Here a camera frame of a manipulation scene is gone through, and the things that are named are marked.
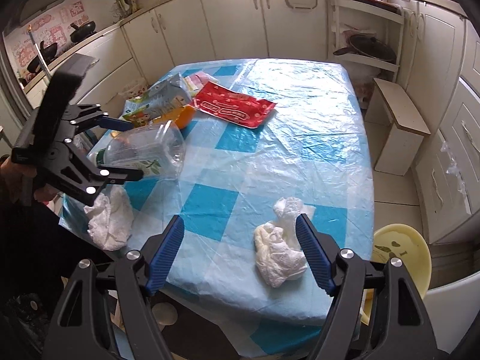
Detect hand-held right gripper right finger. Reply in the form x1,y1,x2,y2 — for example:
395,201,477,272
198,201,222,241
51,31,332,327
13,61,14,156
294,213,451,360

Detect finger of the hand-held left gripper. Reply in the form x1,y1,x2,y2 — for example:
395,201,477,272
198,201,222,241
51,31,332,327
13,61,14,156
39,140,145,207
56,103,135,146

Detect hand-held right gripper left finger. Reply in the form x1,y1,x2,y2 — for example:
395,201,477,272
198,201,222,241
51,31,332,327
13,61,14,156
41,214,186,360

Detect white tissue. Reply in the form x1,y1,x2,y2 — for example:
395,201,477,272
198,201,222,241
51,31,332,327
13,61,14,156
273,197,306,250
254,222,309,287
83,185,135,251

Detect clear plastic bottle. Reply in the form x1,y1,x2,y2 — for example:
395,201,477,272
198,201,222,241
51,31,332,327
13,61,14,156
88,120,186,181

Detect crushed drink carton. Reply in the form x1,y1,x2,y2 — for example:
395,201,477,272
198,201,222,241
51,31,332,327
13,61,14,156
125,73,196,128

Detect person's left hand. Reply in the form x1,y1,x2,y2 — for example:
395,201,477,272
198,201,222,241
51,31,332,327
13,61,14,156
0,155,23,202

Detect black wok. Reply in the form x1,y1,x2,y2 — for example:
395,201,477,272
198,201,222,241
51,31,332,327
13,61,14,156
69,22,99,44
26,41,59,74

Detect orange snack packet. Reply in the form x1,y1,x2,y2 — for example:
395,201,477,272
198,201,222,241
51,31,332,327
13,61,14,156
173,106,198,130

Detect yellow plastic stool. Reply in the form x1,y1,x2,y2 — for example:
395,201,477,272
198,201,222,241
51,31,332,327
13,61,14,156
360,223,433,325

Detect yellow and pink packet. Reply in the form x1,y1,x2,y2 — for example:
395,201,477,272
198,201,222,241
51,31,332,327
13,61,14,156
184,71,220,96

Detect blue checkered tablecloth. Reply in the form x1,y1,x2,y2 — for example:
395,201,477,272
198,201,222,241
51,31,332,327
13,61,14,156
60,58,376,353

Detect kitchen utensil holder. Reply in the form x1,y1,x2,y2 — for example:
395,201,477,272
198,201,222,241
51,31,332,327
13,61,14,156
105,0,137,19

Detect red foil wrapper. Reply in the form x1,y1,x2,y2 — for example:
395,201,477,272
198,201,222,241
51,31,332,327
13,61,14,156
191,81,278,129

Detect person's dark clothing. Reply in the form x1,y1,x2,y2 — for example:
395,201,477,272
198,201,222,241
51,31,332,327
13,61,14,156
0,195,113,360

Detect white wooden step stool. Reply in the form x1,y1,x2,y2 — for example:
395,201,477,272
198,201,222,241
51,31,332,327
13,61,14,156
365,78,431,177

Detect cream kitchen cabinets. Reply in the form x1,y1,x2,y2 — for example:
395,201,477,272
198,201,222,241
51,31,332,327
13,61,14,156
0,0,480,308

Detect small clear plastic bag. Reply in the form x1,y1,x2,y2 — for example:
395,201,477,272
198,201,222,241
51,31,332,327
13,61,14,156
442,140,470,196

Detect dark frying pan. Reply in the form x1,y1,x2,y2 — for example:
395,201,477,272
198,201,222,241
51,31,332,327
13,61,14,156
333,34,397,64

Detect white shelf rack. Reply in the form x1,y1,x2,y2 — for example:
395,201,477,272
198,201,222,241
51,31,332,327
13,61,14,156
328,0,406,83

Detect pink patterned wall sticker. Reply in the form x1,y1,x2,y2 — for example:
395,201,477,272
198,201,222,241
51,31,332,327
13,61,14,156
7,0,88,72

